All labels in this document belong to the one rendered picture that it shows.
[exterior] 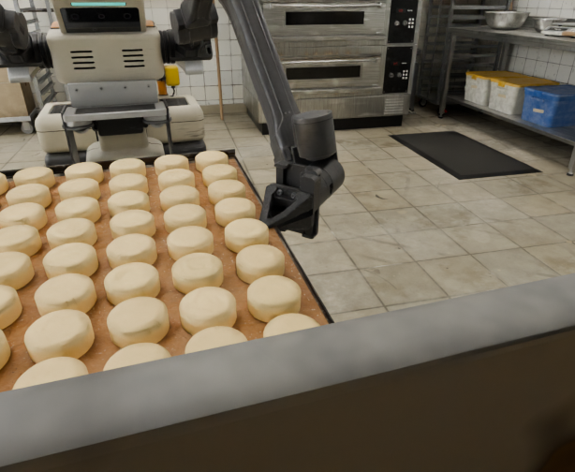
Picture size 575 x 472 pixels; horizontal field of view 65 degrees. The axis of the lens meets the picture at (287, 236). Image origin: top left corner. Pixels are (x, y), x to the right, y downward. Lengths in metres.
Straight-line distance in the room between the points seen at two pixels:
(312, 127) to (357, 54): 3.78
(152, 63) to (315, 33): 3.01
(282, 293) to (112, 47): 1.02
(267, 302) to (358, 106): 4.16
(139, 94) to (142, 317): 0.99
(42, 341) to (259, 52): 0.56
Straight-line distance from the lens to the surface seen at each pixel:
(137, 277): 0.45
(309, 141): 0.65
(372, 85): 4.49
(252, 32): 0.82
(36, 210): 0.62
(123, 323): 0.41
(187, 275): 0.45
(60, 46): 1.34
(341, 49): 4.37
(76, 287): 0.46
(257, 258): 0.46
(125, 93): 1.34
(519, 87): 4.50
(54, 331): 0.42
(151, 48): 1.34
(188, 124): 1.65
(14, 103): 4.94
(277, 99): 0.76
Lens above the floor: 1.15
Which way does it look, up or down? 28 degrees down
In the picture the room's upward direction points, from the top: straight up
